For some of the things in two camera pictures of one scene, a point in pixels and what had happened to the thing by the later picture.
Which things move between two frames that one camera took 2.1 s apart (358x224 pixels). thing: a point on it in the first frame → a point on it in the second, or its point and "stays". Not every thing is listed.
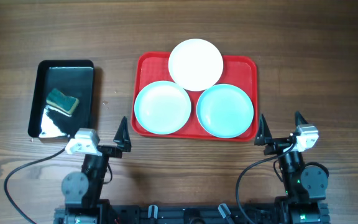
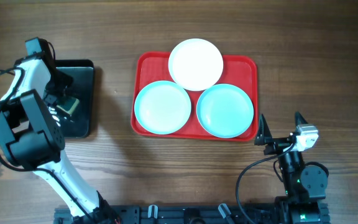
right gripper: x=282 y=144 stays
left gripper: x=105 y=150 → x=56 y=94
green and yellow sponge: x=63 y=102 stays
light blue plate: x=162 y=107 stays
